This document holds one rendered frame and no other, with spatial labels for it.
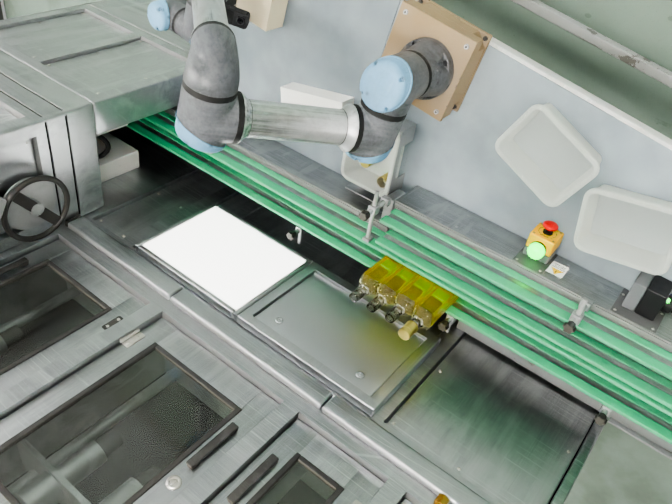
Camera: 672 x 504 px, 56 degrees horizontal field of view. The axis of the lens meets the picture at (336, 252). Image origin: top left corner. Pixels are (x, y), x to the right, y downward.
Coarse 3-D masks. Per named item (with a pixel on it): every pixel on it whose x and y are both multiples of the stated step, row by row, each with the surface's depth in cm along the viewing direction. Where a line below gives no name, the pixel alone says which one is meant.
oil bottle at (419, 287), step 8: (416, 280) 174; (424, 280) 175; (408, 288) 171; (416, 288) 172; (424, 288) 172; (432, 288) 175; (400, 296) 169; (408, 296) 169; (416, 296) 169; (424, 296) 172; (400, 304) 168; (408, 304) 167; (408, 312) 168
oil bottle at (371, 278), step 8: (384, 256) 182; (376, 264) 178; (384, 264) 179; (392, 264) 179; (400, 264) 180; (368, 272) 175; (376, 272) 176; (384, 272) 176; (392, 272) 178; (360, 280) 174; (368, 280) 173; (376, 280) 173; (368, 288) 173; (376, 288) 173; (368, 296) 175
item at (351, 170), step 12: (396, 144) 177; (348, 156) 192; (396, 156) 180; (348, 168) 195; (360, 168) 197; (372, 168) 196; (384, 168) 193; (348, 180) 194; (360, 180) 193; (372, 180) 193; (372, 192) 190; (384, 192) 187
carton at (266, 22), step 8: (240, 0) 188; (248, 0) 187; (256, 0) 185; (264, 0) 183; (272, 0) 182; (280, 0) 184; (240, 8) 190; (248, 8) 188; (256, 8) 186; (264, 8) 184; (272, 8) 184; (280, 8) 187; (256, 16) 187; (264, 16) 186; (272, 16) 186; (280, 16) 189; (256, 24) 189; (264, 24) 187; (272, 24) 188; (280, 24) 191
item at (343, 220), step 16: (160, 112) 227; (224, 160) 207; (240, 160) 209; (256, 176) 202; (272, 176) 204; (288, 192) 198; (304, 192) 199; (304, 208) 193; (320, 208) 193; (336, 208) 194; (336, 224) 188; (352, 224) 190; (416, 272) 177; (448, 288) 172; (480, 304) 168; (512, 320) 165; (560, 352) 159; (592, 368) 155; (624, 384) 153
